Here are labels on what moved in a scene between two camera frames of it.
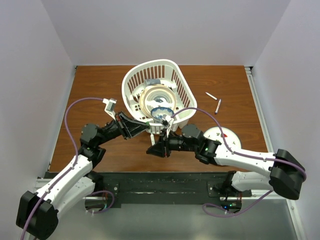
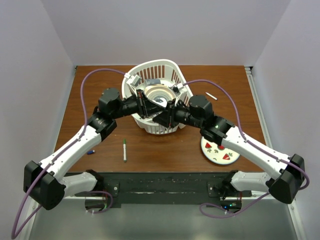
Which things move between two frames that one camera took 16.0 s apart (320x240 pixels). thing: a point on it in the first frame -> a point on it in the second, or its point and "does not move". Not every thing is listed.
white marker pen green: x=152 y=139 -> x=124 y=152
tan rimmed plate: x=156 y=96 does not move
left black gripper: x=130 y=127 -> x=146 y=108
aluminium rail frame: x=269 y=146 does not move
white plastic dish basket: x=169 y=74 does not move
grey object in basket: x=148 y=82 does not move
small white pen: x=211 y=96 does not move
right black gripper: x=161 y=148 -> x=163 y=118
